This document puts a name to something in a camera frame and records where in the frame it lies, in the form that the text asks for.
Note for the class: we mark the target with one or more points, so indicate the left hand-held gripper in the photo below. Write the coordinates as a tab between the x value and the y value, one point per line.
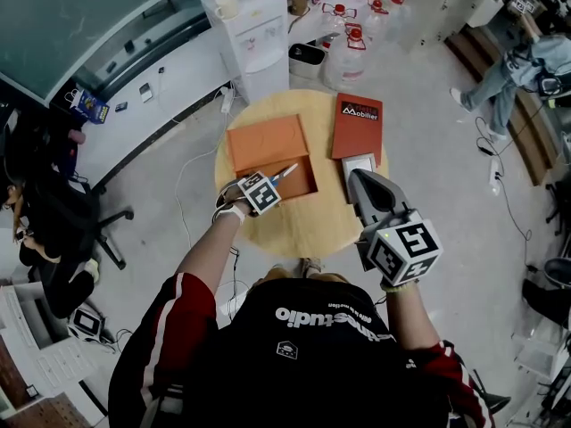
261	194

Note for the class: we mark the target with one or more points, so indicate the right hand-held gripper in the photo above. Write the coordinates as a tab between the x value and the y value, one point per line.
401	252

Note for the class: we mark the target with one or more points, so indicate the orange box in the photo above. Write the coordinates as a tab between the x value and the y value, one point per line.
267	143

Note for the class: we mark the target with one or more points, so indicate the person's left forearm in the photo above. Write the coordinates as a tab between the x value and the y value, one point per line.
209	252

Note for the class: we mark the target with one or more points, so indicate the person's right forearm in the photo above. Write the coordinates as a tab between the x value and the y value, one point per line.
410	319

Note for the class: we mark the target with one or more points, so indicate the person's left hand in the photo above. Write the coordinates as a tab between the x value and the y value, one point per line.
232	196

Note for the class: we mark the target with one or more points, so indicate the round wooden table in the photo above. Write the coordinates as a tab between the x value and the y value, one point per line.
312	225

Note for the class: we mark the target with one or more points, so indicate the red hardcover book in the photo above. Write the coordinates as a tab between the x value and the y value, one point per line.
359	132

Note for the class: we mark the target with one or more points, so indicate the person's beige shoe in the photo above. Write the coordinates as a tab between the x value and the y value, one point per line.
310	266

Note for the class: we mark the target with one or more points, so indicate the person's tan trousers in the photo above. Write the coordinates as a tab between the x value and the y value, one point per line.
308	278

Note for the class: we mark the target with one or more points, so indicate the long white power strip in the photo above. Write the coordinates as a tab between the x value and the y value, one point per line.
228	100

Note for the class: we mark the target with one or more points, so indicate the white waste bin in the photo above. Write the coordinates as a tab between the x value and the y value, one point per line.
307	60

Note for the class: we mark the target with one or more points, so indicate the clear jug red cap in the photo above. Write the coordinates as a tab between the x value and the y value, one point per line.
398	2
345	60
375	18
338	20

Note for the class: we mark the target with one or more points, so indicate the white water dispenser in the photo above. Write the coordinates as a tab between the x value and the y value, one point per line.
256	47

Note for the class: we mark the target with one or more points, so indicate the small black phone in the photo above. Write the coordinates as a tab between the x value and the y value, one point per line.
121	107

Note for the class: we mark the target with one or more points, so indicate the wooden steps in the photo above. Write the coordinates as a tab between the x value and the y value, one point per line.
526	123

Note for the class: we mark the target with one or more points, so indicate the person's black and red shirt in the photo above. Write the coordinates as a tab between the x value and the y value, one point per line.
290	359

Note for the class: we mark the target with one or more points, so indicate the black office chair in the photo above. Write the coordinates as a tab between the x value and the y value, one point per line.
76	203

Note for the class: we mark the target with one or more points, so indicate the blue paper bag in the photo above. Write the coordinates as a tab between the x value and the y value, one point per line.
91	107

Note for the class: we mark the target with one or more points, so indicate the white cup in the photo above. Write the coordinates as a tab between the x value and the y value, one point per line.
227	5

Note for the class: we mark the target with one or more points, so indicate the brown paper bag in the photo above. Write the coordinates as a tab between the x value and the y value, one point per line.
300	0

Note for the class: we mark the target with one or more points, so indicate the white locker cabinet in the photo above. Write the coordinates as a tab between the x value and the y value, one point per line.
428	2

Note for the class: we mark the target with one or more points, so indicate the black metal chair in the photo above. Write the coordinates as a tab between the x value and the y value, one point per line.
490	392

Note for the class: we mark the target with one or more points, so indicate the frosted glass board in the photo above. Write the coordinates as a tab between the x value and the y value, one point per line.
80	29

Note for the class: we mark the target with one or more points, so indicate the white shelf unit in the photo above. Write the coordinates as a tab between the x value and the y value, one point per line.
40	355

